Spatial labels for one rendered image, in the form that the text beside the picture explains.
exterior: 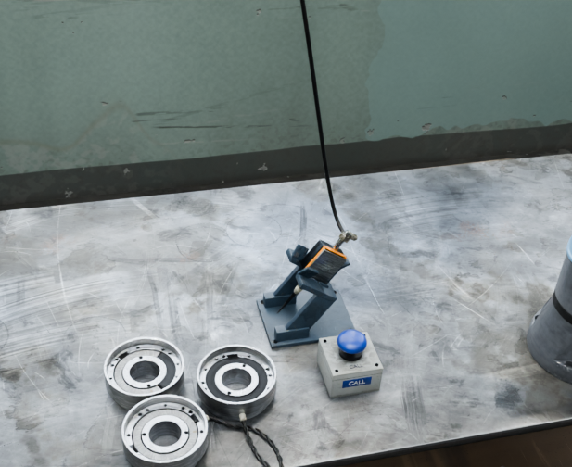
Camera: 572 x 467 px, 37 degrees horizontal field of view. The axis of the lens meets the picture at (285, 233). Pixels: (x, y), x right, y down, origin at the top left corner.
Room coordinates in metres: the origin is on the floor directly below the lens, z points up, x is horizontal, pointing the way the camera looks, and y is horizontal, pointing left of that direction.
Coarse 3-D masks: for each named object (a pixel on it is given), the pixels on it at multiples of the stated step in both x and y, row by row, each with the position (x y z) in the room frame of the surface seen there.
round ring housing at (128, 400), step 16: (112, 352) 0.79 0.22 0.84; (128, 352) 0.81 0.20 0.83; (176, 352) 0.81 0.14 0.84; (112, 368) 0.78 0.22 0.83; (128, 368) 0.78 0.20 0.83; (144, 368) 0.79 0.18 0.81; (160, 368) 0.78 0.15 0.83; (176, 368) 0.78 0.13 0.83; (112, 384) 0.74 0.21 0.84; (128, 384) 0.75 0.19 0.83; (144, 384) 0.75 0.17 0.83; (176, 384) 0.75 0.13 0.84; (128, 400) 0.72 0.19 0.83
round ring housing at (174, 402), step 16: (144, 400) 0.72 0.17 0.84; (160, 400) 0.72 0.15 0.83; (176, 400) 0.72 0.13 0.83; (128, 416) 0.69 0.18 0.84; (144, 416) 0.70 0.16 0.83; (160, 416) 0.70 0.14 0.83; (192, 416) 0.71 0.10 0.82; (128, 432) 0.67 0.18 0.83; (144, 432) 0.68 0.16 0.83; (160, 432) 0.69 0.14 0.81; (176, 432) 0.69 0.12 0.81; (128, 448) 0.64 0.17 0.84; (160, 448) 0.65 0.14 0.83; (176, 448) 0.65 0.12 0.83; (192, 448) 0.65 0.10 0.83; (144, 464) 0.63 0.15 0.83; (160, 464) 0.62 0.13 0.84; (176, 464) 0.63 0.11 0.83; (192, 464) 0.64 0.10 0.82
